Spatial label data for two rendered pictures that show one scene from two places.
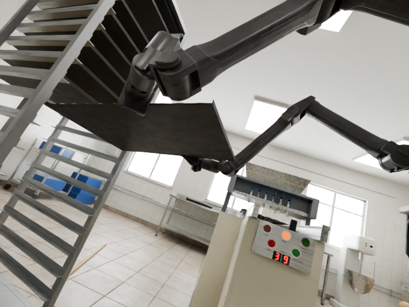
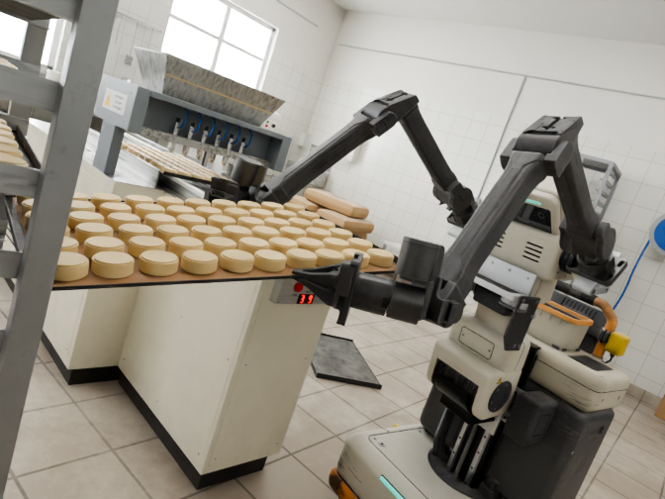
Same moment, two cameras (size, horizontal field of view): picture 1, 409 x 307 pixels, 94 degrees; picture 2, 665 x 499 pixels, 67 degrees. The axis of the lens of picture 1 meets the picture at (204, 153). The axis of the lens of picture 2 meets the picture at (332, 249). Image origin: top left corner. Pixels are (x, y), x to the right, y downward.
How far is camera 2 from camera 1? 98 cm
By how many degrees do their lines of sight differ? 68
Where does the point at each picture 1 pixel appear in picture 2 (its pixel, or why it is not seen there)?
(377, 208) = (288, 46)
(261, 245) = (287, 292)
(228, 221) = not seen: hidden behind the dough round
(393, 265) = not seen: hidden behind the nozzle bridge
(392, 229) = (298, 83)
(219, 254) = not seen: hidden behind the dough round
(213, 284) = (114, 313)
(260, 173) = (197, 82)
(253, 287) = (268, 338)
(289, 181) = (249, 101)
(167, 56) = (456, 315)
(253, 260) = (271, 310)
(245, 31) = (495, 238)
